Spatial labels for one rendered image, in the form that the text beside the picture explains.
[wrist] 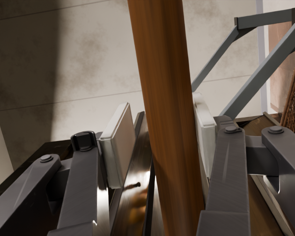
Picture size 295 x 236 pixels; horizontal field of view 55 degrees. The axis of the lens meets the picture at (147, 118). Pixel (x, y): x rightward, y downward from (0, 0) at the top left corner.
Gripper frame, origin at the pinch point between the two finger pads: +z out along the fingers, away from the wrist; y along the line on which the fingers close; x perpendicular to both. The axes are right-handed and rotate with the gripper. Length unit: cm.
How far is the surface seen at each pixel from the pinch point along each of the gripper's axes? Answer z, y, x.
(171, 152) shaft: -1.3, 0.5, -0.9
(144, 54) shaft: -1.0, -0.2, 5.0
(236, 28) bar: 86, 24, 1
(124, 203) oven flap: 56, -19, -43
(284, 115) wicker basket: 87, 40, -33
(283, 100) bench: 147, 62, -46
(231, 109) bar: 38.2, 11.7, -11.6
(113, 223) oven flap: 44, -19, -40
